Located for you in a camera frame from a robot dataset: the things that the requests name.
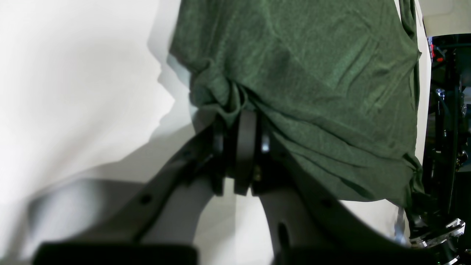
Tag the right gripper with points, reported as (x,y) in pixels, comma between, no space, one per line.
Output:
(442,233)

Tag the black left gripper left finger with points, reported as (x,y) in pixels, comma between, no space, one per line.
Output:
(158,225)

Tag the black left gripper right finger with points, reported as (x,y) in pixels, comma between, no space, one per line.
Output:
(308,225)

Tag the green long sleeve shirt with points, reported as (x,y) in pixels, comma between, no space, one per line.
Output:
(336,78)

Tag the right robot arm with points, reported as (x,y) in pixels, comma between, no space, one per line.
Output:
(446,163)

